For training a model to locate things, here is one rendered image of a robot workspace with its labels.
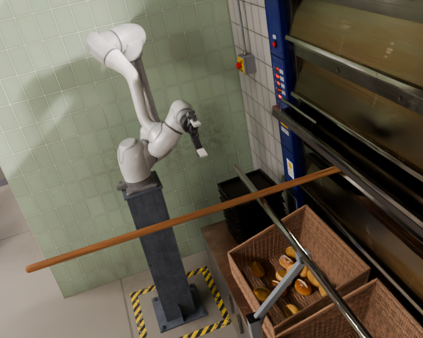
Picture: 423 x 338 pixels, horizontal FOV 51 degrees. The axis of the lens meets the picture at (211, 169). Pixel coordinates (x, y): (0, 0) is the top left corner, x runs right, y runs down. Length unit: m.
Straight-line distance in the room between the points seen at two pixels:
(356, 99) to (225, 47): 1.37
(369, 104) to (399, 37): 0.30
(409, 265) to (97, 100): 1.96
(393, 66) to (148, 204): 1.55
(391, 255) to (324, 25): 0.91
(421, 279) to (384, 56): 0.78
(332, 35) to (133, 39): 1.05
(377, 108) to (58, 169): 2.05
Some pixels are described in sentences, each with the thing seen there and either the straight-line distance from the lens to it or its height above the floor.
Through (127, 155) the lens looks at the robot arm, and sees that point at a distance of 2.40.
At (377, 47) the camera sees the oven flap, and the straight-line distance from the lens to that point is 1.53.
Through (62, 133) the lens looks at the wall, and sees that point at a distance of 2.91.
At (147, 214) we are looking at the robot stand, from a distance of 2.54.
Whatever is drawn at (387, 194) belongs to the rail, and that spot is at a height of 1.43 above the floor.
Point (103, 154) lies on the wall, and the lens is 2.97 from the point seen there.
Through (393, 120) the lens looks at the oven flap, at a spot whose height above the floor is 1.56.
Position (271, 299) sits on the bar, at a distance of 1.68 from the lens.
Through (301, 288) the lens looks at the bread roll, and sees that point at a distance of 2.24.
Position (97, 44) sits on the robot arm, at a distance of 2.28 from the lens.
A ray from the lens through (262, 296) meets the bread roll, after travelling 2.23.
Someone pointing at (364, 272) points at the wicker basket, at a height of 0.84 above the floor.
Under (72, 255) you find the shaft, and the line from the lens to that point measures 1.85.
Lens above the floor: 2.24
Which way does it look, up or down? 29 degrees down
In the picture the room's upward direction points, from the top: 12 degrees counter-clockwise
